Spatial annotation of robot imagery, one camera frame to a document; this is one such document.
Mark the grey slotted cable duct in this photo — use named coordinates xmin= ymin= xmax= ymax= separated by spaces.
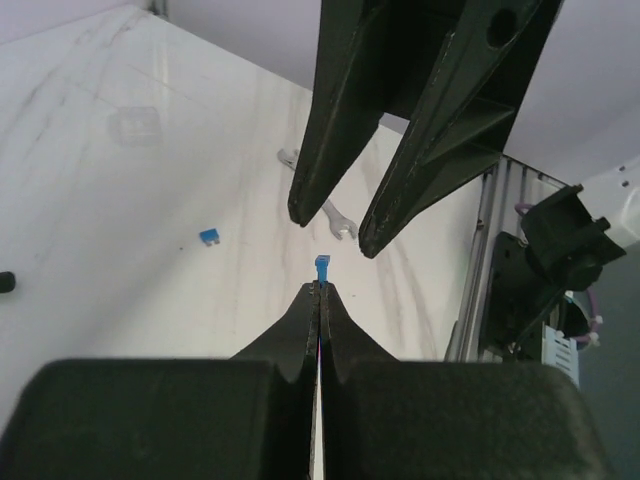
xmin=541 ymin=326 xmax=579 ymax=386

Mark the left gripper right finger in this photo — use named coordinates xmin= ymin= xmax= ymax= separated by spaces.
xmin=319 ymin=284 xmax=615 ymax=479

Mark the claw hammer black handle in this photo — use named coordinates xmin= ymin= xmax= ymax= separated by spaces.
xmin=0 ymin=271 xmax=16 ymax=294

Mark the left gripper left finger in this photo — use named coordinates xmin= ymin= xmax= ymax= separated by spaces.
xmin=1 ymin=283 xmax=320 ymax=479

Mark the silver wrench right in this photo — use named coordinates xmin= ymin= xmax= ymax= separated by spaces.
xmin=277 ymin=149 xmax=358 ymax=241

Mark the aluminium rail base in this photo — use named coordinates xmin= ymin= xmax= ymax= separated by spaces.
xmin=445 ymin=157 xmax=564 ymax=362

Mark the blue blade fuse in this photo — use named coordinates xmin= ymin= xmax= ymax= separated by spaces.
xmin=314 ymin=255 xmax=330 ymax=286
xmin=199 ymin=228 xmax=220 ymax=247

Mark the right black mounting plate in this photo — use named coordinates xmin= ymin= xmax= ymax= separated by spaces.
xmin=478 ymin=232 xmax=562 ymax=362

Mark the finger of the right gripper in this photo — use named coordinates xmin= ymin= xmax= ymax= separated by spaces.
xmin=288 ymin=1 xmax=392 ymax=227
xmin=359 ymin=1 xmax=560 ymax=258

